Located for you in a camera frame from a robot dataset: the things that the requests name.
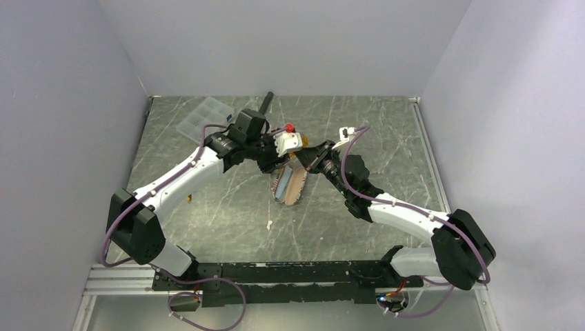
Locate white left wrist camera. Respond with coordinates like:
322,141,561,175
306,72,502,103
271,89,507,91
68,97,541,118
272,123,301,157

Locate orange transparent safety glasses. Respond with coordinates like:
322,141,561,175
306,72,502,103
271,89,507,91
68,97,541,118
288,134,309,159

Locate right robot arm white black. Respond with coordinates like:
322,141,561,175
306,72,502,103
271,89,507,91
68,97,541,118
295,141,496,290

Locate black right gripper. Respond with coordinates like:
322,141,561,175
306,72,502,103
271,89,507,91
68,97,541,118
294,139,351,197

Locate printed glasses pouch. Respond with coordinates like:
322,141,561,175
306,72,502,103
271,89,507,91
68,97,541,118
272,164,308,206

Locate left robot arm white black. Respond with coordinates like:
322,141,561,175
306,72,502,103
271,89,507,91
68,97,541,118
100,109,304,290

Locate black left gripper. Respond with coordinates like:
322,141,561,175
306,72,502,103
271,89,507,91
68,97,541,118
245,129,290,173

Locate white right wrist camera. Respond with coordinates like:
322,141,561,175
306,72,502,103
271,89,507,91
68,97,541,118
333,127,356,150

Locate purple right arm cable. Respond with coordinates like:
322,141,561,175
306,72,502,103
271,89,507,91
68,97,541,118
340,126,492,319

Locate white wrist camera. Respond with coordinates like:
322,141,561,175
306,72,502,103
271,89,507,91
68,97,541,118
272,123,301,157
333,127,356,150

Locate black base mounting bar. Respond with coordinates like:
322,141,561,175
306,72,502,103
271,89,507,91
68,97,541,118
152,260,423,308

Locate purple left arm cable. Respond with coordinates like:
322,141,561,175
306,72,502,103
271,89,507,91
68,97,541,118
100,123,248,330

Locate aluminium frame rail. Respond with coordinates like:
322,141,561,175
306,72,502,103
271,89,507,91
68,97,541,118
73,263,500,330

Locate clear plastic compartment box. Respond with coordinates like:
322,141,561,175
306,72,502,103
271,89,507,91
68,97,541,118
177,97,235,143

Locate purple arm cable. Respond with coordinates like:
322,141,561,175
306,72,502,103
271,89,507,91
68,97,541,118
100,123,248,330
340,126,492,319

